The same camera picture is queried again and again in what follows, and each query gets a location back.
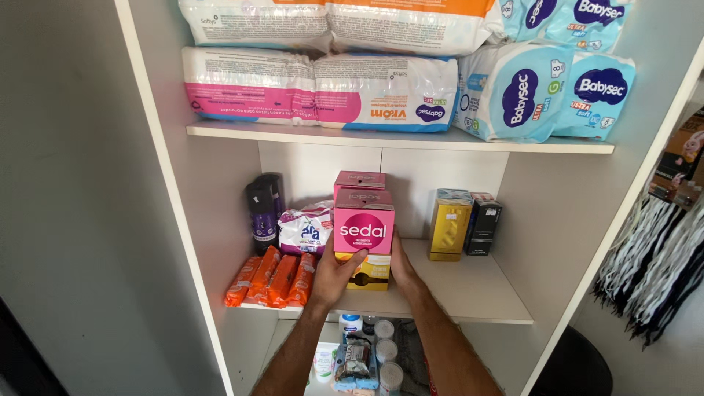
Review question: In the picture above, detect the brown and blue packet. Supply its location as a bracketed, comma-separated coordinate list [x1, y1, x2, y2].
[333, 336, 380, 392]

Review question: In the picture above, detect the grey cloth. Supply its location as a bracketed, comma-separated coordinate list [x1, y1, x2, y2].
[395, 319, 431, 396]

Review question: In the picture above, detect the black stool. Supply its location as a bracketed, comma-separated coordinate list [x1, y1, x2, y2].
[529, 325, 613, 396]

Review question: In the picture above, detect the gold box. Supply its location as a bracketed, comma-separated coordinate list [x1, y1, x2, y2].
[428, 198, 474, 262]

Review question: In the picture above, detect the brown printed box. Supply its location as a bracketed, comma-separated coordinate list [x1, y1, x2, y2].
[648, 107, 704, 211]

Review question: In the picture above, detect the white shelf cabinet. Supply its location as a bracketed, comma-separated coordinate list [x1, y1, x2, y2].
[114, 0, 704, 396]

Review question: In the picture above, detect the white tube with green print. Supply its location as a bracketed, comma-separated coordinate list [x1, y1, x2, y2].
[312, 343, 340, 385]

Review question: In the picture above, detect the white and orange diaper pack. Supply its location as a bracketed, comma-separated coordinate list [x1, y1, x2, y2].
[324, 0, 505, 57]
[179, 0, 334, 54]

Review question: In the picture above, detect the yellow cream box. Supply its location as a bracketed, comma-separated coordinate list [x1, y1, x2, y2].
[335, 251, 392, 292]

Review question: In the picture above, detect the light blue diaper pack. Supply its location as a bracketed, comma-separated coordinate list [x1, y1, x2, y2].
[452, 41, 576, 144]
[498, 0, 559, 46]
[544, 0, 634, 54]
[552, 52, 637, 140]

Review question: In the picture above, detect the person's left hand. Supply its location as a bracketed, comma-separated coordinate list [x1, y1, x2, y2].
[305, 242, 370, 313]

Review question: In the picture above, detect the white pink orange diaper pack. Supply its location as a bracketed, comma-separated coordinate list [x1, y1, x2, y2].
[313, 53, 459, 133]

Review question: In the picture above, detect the orange packet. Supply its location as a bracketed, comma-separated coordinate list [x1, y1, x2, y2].
[268, 254, 301, 308]
[286, 252, 318, 308]
[224, 256, 264, 308]
[246, 246, 282, 306]

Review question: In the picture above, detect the white and pink diaper pack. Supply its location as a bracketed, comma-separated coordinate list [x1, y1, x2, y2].
[182, 46, 320, 127]

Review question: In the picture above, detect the pink box with round label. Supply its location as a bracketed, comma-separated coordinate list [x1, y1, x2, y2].
[334, 170, 386, 200]
[333, 188, 396, 256]

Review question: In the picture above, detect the person's right hand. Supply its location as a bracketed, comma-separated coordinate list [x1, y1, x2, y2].
[389, 231, 433, 307]

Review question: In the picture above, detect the white and purple detergent bag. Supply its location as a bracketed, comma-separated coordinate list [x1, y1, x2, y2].
[278, 200, 335, 258]

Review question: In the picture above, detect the black box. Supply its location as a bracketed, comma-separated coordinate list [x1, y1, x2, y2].
[465, 199, 503, 256]

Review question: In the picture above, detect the white bottle with blue cap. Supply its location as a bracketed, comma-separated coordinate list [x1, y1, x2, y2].
[339, 313, 364, 340]

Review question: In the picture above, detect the dark purple bottle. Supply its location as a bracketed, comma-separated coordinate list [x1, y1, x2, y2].
[246, 181, 278, 256]
[258, 173, 287, 221]

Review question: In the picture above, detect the black and white fringed cloth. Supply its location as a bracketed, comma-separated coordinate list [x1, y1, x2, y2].
[593, 191, 704, 348]

